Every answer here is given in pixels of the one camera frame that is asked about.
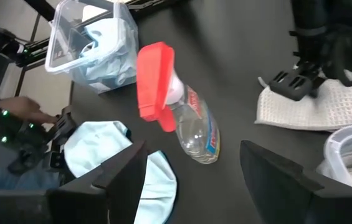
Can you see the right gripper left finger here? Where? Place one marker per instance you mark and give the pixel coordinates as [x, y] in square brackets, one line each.
[101, 199]

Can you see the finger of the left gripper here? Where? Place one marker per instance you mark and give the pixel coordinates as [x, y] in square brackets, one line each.
[350, 65]
[292, 85]

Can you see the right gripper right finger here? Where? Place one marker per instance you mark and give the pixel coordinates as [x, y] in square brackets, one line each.
[288, 193]

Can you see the clear plastic bin with label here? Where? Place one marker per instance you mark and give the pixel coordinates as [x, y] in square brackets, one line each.
[334, 149]

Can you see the person's leg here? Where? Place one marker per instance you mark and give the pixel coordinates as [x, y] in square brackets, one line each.
[7, 177]

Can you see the person's hand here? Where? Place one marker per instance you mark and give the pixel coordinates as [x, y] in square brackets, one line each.
[26, 109]

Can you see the clear spray bottle red trigger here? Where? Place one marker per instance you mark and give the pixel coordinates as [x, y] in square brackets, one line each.
[155, 81]

